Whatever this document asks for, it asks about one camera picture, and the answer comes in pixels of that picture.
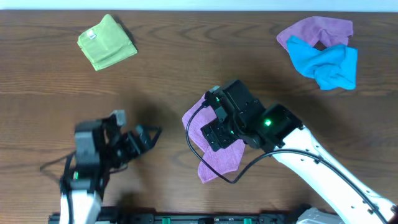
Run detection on purple microfiber cloth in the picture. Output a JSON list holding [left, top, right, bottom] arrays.
[[182, 95, 245, 184]]

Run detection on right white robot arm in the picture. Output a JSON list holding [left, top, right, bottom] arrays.
[[202, 92, 397, 223]]

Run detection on folded green cloth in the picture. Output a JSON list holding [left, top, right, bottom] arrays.
[[77, 14, 138, 71]]

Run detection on crumpled blue cloth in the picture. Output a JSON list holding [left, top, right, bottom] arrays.
[[287, 35, 358, 91]]

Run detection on purple cloth at back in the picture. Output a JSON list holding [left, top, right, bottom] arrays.
[[276, 16, 354, 50]]

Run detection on right black cable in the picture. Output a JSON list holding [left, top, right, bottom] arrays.
[[185, 102, 389, 224]]

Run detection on black cable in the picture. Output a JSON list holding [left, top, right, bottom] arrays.
[[185, 102, 389, 224], [39, 151, 128, 224]]

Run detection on left black cable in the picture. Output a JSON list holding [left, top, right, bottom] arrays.
[[39, 151, 128, 224]]

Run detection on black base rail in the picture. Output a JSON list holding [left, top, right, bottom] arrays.
[[48, 207, 302, 224]]

